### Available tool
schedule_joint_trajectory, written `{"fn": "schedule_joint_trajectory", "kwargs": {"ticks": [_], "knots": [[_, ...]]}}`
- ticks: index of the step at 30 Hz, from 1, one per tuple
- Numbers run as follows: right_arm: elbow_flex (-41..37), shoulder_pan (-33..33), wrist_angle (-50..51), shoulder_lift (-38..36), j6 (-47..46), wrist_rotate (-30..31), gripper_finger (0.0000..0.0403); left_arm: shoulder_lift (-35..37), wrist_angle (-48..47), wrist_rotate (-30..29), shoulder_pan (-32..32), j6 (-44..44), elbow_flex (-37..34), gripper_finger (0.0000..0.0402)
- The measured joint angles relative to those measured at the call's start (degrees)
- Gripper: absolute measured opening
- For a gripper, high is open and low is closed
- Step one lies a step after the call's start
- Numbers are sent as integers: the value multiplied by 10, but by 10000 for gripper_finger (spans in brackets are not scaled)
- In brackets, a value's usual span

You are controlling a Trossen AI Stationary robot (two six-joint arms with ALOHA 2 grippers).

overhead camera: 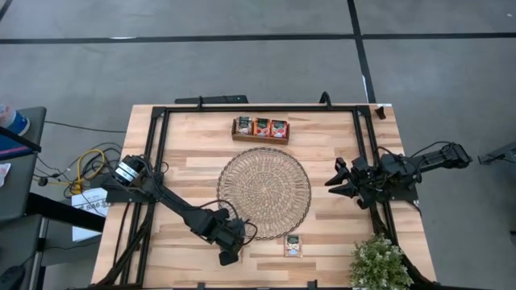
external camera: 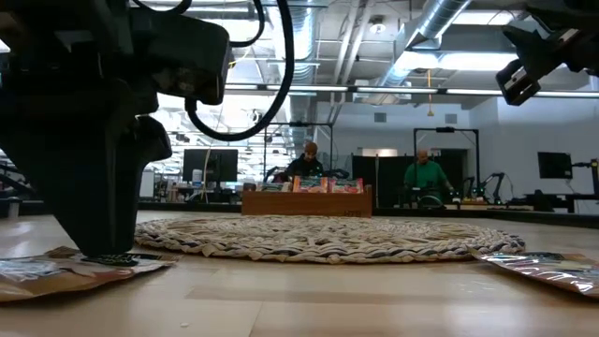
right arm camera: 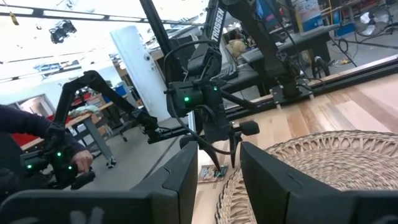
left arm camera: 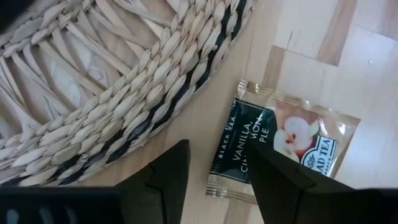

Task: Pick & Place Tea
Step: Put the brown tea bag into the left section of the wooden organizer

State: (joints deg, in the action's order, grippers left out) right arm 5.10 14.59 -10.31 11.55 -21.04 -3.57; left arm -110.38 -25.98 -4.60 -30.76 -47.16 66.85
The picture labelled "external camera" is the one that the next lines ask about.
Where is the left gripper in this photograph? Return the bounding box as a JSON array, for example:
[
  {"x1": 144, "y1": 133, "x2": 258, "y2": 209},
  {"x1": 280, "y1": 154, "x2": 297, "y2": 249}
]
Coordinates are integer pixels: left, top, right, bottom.
[{"x1": 0, "y1": 51, "x2": 173, "y2": 256}]

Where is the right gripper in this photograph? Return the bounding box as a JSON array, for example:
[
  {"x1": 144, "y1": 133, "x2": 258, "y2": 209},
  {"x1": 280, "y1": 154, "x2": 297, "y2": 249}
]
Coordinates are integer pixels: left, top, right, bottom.
[{"x1": 495, "y1": 0, "x2": 599, "y2": 107}]

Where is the black computer monitor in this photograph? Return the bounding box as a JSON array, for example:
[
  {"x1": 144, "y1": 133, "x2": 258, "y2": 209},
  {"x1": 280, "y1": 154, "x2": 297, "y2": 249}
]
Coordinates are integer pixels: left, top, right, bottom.
[
  {"x1": 182, "y1": 148, "x2": 240, "y2": 183},
  {"x1": 536, "y1": 151, "x2": 574, "y2": 181}
]

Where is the black desk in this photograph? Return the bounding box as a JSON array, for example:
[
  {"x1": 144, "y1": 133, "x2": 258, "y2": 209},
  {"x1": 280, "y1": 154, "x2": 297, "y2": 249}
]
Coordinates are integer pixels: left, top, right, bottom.
[{"x1": 523, "y1": 189, "x2": 599, "y2": 215}]

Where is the person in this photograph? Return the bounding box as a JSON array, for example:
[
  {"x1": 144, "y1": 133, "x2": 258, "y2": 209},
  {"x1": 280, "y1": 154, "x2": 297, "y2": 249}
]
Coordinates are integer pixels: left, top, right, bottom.
[
  {"x1": 285, "y1": 140, "x2": 325, "y2": 179},
  {"x1": 402, "y1": 149, "x2": 453, "y2": 202}
]

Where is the long linear light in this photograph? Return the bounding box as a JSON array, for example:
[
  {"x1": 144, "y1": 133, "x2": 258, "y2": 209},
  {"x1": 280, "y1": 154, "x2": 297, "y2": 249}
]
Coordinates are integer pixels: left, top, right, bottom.
[{"x1": 224, "y1": 82, "x2": 599, "y2": 99}]

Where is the black partition screen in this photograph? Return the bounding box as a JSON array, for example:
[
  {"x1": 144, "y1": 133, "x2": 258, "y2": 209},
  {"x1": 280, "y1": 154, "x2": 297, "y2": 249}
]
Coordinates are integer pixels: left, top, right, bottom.
[{"x1": 351, "y1": 154, "x2": 469, "y2": 207}]

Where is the wooden compartment box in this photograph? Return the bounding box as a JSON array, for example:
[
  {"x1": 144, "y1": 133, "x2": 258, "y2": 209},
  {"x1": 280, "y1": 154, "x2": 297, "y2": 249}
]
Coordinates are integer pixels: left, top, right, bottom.
[{"x1": 241, "y1": 184, "x2": 374, "y2": 218}]

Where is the round woven placemat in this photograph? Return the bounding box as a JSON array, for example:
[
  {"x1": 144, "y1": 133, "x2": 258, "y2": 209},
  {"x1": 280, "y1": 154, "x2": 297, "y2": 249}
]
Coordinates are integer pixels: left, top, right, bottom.
[{"x1": 134, "y1": 214, "x2": 526, "y2": 265}]

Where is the black robot station frame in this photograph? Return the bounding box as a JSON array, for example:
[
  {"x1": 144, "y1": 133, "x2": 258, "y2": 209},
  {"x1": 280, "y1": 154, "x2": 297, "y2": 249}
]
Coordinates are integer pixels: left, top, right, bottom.
[
  {"x1": 263, "y1": 121, "x2": 335, "y2": 188},
  {"x1": 413, "y1": 125, "x2": 481, "y2": 200}
]

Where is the yellow hanging cord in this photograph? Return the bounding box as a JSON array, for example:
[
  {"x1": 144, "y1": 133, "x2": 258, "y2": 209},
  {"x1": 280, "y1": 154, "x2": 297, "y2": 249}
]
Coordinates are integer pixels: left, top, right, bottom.
[{"x1": 424, "y1": 69, "x2": 435, "y2": 118}]

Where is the black aluminium table frame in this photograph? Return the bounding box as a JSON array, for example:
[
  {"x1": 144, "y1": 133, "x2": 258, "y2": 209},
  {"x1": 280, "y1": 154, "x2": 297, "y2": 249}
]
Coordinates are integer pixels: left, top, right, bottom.
[{"x1": 0, "y1": 198, "x2": 599, "y2": 230}]

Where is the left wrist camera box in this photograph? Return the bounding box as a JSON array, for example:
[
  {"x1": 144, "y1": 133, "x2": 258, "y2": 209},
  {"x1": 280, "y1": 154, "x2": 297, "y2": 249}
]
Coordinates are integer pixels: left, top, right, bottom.
[{"x1": 129, "y1": 7, "x2": 234, "y2": 107}]

